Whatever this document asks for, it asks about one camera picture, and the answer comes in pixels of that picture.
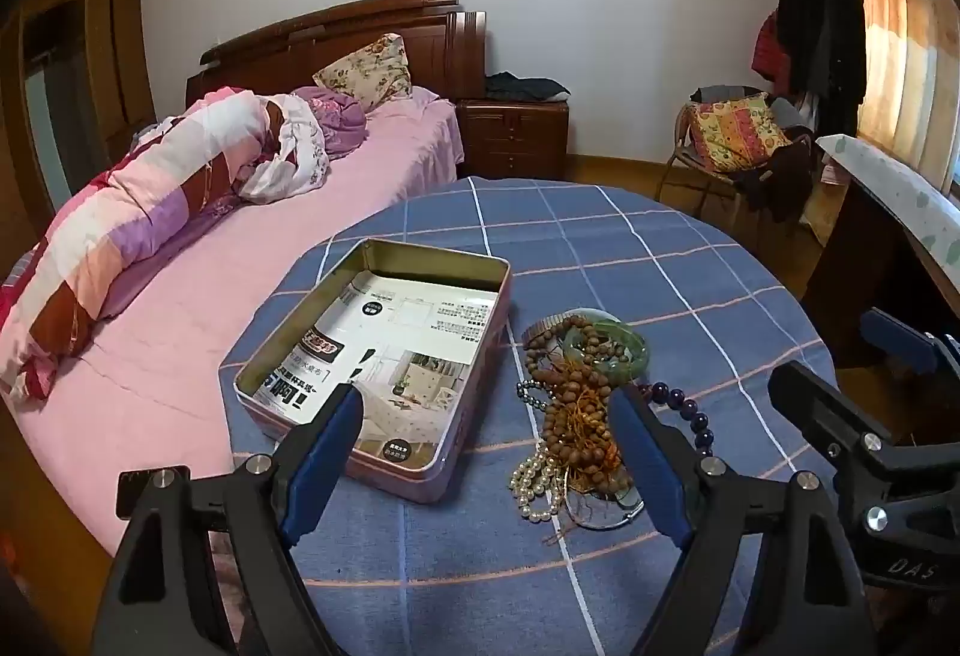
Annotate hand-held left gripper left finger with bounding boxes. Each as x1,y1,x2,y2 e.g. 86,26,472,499
90,384,365,656

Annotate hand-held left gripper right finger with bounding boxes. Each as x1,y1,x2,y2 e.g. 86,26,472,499
606,386,878,656

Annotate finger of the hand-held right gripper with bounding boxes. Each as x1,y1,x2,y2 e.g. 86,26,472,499
861,307,960,394
769,362,893,477

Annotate purple bead bracelet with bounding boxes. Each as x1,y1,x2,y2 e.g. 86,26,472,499
637,381,719,460

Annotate silver bangle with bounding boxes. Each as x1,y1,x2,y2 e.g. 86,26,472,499
561,476,647,532

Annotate wooden bead bracelet orange tassel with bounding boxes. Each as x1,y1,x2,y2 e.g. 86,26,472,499
540,360,627,488

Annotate white pearl necklace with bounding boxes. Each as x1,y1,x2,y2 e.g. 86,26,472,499
510,438,572,523

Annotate green jade bracelet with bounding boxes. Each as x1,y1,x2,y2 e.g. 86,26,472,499
562,314,652,381

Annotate rectangular metal tin box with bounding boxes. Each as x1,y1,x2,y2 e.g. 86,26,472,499
218,237,513,505

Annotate desk with patterned cover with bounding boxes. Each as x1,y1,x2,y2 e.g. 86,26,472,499
802,133,960,361

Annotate printed paper liner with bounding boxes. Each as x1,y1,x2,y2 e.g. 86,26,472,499
251,273,500,471

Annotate dark clothes pile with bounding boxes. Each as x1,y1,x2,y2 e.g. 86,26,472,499
731,142,817,226

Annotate blue checked tablecloth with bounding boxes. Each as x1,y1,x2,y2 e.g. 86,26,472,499
225,176,848,656

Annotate bed with pink sheet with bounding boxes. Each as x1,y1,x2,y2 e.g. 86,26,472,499
0,86,466,556

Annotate patchwork cushion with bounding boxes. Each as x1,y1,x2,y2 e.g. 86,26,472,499
686,93,793,174

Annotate rattan chair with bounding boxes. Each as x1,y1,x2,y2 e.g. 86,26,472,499
658,99,755,208

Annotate orange striped curtain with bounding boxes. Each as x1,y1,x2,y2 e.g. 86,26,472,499
799,0,960,181

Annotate red hanging garment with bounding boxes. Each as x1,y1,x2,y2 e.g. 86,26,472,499
752,11,788,91

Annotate black hanging coat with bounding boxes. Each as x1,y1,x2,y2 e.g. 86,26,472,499
776,0,869,136

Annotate pink patchwork quilt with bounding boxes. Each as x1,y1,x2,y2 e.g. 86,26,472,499
0,88,335,402

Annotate purple cloth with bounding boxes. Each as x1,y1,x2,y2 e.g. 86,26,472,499
291,86,370,159

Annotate wooden nightstand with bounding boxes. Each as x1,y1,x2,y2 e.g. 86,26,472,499
456,97,571,181

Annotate floral pillow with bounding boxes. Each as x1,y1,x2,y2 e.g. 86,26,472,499
312,33,413,114

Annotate dark folded clothes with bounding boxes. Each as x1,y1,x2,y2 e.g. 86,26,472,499
484,72,571,103

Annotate wooden headboard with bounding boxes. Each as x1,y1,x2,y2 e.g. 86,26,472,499
186,0,488,111

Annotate wooden wardrobe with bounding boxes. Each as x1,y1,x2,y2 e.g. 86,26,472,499
0,0,190,241

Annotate silver bead bracelet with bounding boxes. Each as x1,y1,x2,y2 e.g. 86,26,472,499
515,377,557,412

